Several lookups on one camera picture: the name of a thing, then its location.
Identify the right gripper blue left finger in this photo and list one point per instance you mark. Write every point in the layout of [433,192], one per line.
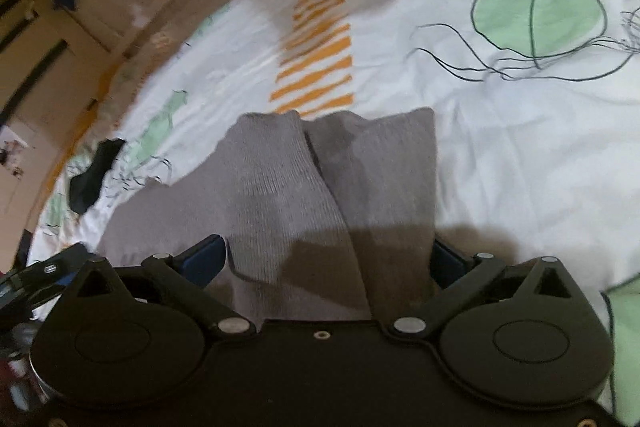
[181,281]

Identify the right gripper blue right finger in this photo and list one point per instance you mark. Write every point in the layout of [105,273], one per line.
[460,280]

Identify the grey knitted hooded sweater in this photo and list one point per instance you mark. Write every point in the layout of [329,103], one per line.
[324,220]

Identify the black folded cloth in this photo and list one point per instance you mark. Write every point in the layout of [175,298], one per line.
[85,188]

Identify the white leaf-print bed sheet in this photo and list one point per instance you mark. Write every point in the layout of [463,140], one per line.
[537,122]

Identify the beige wooden left bed rail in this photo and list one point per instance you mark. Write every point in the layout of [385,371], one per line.
[50,73]

